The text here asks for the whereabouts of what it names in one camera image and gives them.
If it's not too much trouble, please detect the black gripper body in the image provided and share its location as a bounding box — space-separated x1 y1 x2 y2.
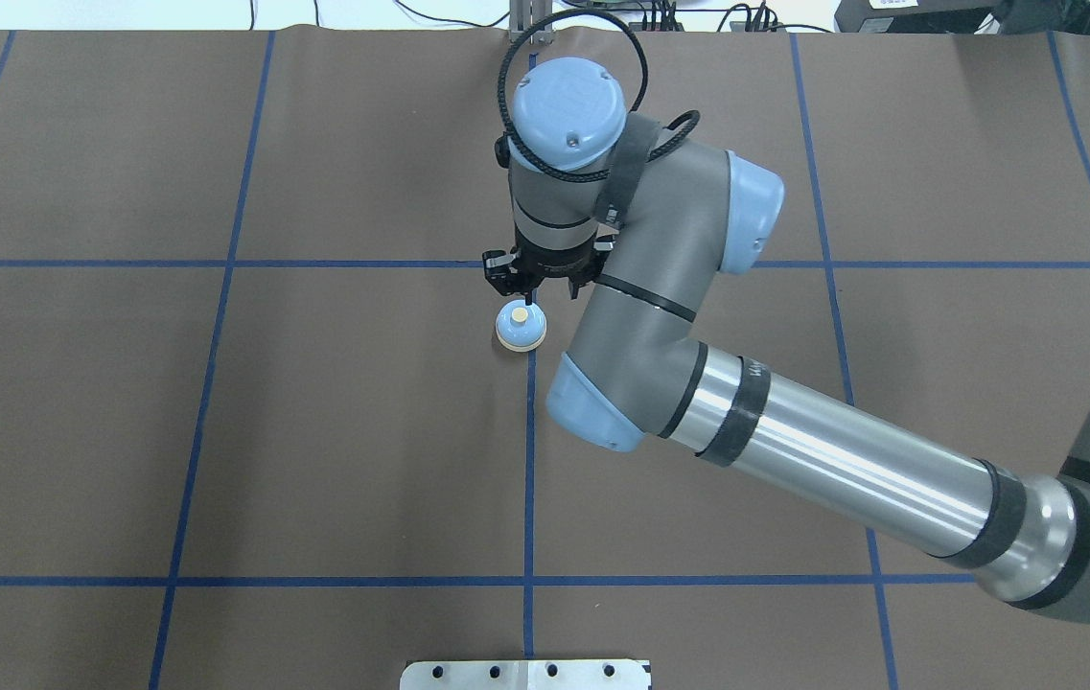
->
511 241 603 287

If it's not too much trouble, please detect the blue and cream bell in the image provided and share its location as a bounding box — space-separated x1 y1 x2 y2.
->
495 298 547 353

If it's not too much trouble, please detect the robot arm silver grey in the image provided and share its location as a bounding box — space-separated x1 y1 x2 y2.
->
525 35 1090 654

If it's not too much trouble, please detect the brown paper mat blue grid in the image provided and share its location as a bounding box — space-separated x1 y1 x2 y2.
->
0 26 1090 689

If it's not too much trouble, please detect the black box with white label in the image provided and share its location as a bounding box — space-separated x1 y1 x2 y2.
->
834 1 1001 35

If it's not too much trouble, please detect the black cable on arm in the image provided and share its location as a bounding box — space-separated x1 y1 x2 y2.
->
495 8 702 183

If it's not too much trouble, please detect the aluminium frame post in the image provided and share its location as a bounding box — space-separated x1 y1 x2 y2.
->
508 0 556 45

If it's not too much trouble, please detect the white pedestal column with base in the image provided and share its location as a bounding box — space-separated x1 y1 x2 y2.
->
399 658 654 689

